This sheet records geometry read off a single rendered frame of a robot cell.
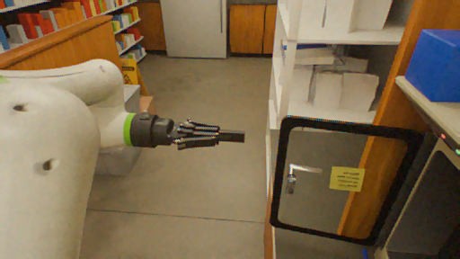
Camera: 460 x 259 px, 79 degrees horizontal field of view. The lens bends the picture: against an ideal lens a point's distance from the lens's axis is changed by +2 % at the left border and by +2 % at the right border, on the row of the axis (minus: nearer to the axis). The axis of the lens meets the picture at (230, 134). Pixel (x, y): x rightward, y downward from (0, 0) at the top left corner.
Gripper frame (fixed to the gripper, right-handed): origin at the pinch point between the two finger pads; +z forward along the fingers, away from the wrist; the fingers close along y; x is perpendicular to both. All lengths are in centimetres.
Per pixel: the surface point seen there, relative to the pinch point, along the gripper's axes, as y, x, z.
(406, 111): -1.7, -10.9, 39.9
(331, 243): -3.7, 35.9, 32.7
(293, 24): 77, -13, 22
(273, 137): 55, 36, 17
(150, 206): 86, 130, -72
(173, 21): 450, 61, -144
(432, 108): -20.2, -20.9, 32.6
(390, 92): -1.7, -15.4, 35.0
